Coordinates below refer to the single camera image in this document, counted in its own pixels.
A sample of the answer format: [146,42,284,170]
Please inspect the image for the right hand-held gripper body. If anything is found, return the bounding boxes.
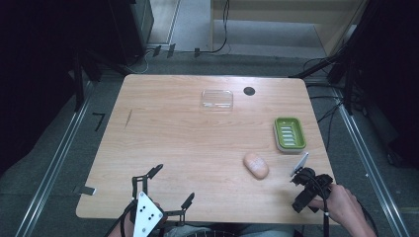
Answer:
[290,151,334,201]

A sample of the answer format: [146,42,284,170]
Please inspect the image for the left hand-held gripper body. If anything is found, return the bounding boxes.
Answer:
[129,191,168,237]

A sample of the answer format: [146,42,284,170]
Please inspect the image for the person's left hand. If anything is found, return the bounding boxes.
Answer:
[153,200,168,231]

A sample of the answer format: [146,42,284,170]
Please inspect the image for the person's right hand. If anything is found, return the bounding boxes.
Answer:
[308,184,362,228]

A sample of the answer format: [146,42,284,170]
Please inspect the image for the green soap dish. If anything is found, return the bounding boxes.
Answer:
[273,117,307,155]

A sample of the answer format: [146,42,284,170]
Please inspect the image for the pink soap bar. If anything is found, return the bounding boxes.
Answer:
[242,152,270,181]

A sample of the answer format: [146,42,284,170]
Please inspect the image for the black angled floor tape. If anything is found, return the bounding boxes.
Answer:
[92,112,107,132]

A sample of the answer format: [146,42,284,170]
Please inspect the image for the clear plastic container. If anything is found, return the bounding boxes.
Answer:
[200,89,234,113]

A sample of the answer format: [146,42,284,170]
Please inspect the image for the black metal stand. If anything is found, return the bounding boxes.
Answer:
[67,48,132,113]
[289,19,367,117]

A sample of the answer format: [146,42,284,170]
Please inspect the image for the black cabinet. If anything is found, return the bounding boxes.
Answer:
[108,0,155,65]

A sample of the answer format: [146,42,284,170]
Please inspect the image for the beige wooden shelf unit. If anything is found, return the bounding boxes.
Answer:
[209,0,369,57]

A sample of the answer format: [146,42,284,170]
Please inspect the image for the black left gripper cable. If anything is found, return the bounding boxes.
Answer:
[104,200,136,237]

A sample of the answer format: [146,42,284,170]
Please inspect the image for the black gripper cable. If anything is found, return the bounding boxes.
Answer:
[304,171,331,237]
[104,200,136,237]

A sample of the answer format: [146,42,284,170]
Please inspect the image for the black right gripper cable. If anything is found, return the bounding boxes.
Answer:
[304,171,331,237]

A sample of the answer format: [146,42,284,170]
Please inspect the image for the metal floor rail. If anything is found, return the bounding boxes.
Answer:
[334,88,411,237]
[14,82,95,237]

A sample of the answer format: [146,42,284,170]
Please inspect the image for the black floor cables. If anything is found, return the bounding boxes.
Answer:
[302,57,364,152]

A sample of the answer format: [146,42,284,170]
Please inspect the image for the white floor cable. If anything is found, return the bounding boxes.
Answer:
[126,47,157,75]

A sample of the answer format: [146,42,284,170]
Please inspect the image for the black hanging cable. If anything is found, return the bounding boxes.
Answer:
[194,0,231,55]

